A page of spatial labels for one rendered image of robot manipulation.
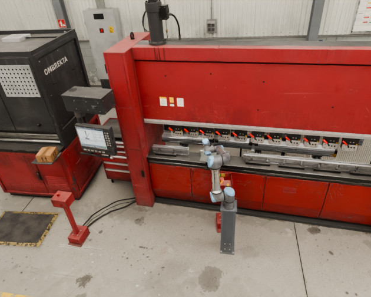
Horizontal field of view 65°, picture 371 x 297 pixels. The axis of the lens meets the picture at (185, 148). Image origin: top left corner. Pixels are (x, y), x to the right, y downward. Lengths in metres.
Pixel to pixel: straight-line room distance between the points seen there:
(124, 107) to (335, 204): 2.84
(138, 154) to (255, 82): 1.72
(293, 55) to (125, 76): 1.74
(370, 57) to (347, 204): 1.78
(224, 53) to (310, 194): 2.02
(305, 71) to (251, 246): 2.19
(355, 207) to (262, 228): 1.16
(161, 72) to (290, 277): 2.75
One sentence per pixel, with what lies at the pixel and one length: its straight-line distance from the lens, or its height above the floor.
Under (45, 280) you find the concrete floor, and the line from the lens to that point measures 4.16.
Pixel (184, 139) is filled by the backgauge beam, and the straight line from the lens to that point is 4.05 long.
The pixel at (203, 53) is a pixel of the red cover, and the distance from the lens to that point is 3.16.
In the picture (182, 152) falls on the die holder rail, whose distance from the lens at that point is 3.86.
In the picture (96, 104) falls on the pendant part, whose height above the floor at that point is 1.87.
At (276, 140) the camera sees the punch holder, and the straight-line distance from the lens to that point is 3.56.
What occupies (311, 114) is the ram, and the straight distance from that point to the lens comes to 3.41.
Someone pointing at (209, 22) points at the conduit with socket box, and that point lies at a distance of 7.43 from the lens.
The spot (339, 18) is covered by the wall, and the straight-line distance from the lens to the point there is 7.83.
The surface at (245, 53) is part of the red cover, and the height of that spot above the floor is 2.25.
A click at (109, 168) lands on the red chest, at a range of 4.76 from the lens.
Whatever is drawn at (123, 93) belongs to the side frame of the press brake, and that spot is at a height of 1.83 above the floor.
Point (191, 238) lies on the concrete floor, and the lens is 4.01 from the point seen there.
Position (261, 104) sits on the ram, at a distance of 3.33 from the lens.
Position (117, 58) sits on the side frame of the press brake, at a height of 2.24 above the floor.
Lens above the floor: 3.17
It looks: 35 degrees down
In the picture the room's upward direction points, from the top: 4 degrees counter-clockwise
